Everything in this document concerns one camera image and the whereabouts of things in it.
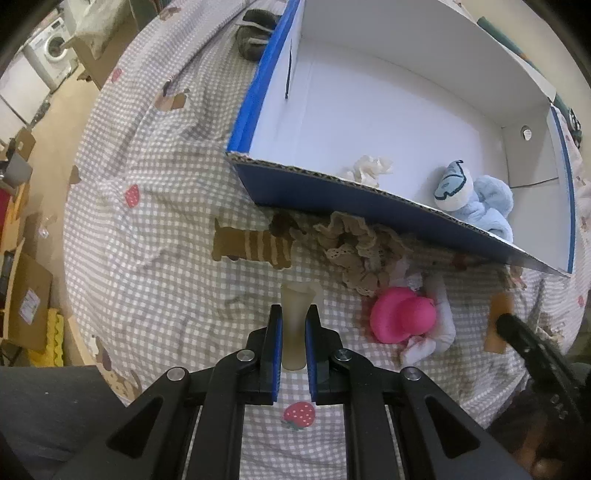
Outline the beige soft tube toy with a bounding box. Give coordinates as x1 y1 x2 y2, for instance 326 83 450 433
280 281 324 371

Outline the white plush doll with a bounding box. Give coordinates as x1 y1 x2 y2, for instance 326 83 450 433
398 272 457 367

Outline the checkered bed sheet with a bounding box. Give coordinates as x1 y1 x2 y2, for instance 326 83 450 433
64 1 590 479

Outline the light blue plush toy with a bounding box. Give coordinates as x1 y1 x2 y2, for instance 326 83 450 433
433 160 514 243

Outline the blue white cardboard box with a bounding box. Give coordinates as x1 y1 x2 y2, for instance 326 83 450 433
226 1 576 275

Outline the cardboard box on floor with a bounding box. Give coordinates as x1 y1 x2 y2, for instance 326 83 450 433
1 240 53 352

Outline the dark shoe on bed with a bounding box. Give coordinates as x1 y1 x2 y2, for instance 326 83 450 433
235 9 280 62

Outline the white washing machine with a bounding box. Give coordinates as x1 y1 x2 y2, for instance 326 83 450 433
23 16 78 92

